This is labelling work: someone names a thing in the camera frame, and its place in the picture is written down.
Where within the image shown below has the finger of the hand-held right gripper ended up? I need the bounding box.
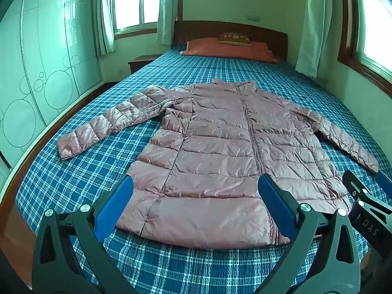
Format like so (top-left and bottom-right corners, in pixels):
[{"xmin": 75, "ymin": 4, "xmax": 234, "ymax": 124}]
[
  {"xmin": 375, "ymin": 171, "xmax": 392, "ymax": 195},
  {"xmin": 342, "ymin": 170, "xmax": 392, "ymax": 214}
]

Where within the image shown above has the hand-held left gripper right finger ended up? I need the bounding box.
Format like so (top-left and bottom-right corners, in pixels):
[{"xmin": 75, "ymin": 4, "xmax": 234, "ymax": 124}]
[{"xmin": 254, "ymin": 174, "xmax": 365, "ymax": 294}]

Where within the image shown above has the pale green curtain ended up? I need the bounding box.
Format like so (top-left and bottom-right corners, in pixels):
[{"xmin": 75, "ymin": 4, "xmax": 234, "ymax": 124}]
[
  {"xmin": 295, "ymin": 0, "xmax": 341, "ymax": 79},
  {"xmin": 92, "ymin": 0, "xmax": 116, "ymax": 56},
  {"xmin": 156, "ymin": 0, "xmax": 184, "ymax": 46}
]

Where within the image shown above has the wooden nightstand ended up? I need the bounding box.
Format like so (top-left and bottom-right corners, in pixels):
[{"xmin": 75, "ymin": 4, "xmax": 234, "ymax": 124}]
[{"xmin": 128, "ymin": 54, "xmax": 160, "ymax": 74}]

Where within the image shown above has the dark wooden headboard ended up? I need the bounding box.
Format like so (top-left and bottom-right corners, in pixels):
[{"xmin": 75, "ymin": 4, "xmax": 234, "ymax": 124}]
[{"xmin": 173, "ymin": 21, "xmax": 289, "ymax": 61}]

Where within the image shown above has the wooden framed window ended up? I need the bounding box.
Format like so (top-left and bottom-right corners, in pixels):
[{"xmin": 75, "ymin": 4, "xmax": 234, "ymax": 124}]
[
  {"xmin": 337, "ymin": 0, "xmax": 392, "ymax": 88},
  {"xmin": 109, "ymin": 0, "xmax": 163, "ymax": 39}
]

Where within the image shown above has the small brown cushion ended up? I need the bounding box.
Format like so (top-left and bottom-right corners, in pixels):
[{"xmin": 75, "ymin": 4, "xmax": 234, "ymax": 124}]
[{"xmin": 218, "ymin": 32, "xmax": 253, "ymax": 47}]

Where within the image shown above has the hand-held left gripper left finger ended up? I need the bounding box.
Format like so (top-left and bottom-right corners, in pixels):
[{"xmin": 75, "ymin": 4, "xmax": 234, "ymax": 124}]
[{"xmin": 32, "ymin": 176, "xmax": 138, "ymax": 294}]

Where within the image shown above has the orange pillow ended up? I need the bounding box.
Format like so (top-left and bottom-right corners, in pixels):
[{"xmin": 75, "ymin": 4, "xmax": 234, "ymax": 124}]
[{"xmin": 180, "ymin": 37, "xmax": 280, "ymax": 64}]

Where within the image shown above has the bed with blue plaid sheet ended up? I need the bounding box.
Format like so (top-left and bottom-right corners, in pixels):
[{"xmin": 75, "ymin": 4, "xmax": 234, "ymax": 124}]
[{"xmin": 6, "ymin": 44, "xmax": 392, "ymax": 294}]

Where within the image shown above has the green glass wardrobe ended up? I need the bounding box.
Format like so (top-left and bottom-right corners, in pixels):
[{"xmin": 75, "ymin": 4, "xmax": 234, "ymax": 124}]
[{"xmin": 0, "ymin": 0, "xmax": 106, "ymax": 172}]

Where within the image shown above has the pink quilted down jacket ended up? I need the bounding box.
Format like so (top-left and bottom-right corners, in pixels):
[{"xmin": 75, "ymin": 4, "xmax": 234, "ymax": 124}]
[{"xmin": 58, "ymin": 79, "xmax": 380, "ymax": 248}]

